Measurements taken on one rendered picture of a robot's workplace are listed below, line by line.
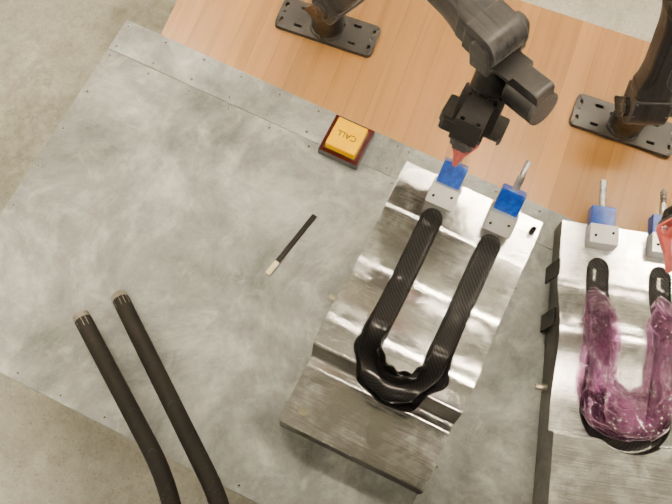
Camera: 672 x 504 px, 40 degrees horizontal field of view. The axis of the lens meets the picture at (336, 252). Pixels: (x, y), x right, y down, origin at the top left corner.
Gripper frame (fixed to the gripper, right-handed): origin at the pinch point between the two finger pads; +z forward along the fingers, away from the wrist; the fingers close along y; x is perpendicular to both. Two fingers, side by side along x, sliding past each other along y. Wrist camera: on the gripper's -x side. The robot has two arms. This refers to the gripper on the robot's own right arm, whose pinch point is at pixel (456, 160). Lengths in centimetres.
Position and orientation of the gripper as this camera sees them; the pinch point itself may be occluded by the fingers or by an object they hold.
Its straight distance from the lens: 150.8
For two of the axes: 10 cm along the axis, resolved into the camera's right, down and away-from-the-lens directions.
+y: 9.0, 4.2, -1.1
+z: -2.4, 6.9, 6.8
